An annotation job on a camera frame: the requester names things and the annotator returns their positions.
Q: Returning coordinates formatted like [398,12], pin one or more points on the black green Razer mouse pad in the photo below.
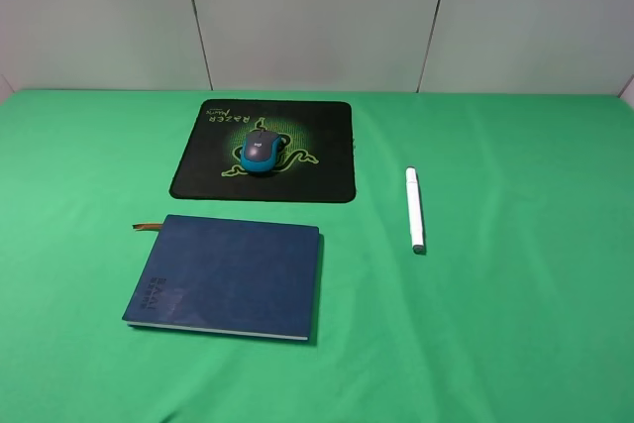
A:
[314,165]

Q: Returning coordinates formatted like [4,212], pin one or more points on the grey teal computer mouse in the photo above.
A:
[259,151]

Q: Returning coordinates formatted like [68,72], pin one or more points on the white marker pen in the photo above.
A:
[415,218]

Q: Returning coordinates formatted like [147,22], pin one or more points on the dark blue notebook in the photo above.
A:
[234,277]

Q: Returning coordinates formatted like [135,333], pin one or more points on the green table cloth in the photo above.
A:
[520,309]

